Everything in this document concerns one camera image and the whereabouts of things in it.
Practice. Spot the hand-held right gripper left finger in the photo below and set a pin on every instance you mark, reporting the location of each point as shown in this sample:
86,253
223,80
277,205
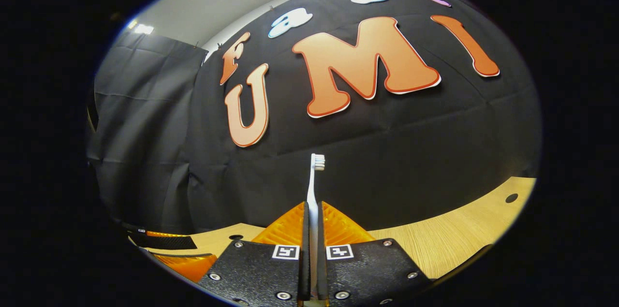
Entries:
304,273

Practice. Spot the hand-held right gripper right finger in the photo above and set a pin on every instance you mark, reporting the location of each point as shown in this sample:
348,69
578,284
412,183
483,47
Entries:
323,275

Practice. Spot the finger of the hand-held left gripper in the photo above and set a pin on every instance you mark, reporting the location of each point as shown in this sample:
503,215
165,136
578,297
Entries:
191,266
164,243

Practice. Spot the white toothbrush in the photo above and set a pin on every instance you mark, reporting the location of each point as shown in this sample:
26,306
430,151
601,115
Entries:
313,191

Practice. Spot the black backdrop cloth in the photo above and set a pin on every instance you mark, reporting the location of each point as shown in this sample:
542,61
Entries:
387,152

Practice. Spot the ceiling light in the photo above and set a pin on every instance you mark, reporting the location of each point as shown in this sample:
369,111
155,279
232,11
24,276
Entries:
142,29

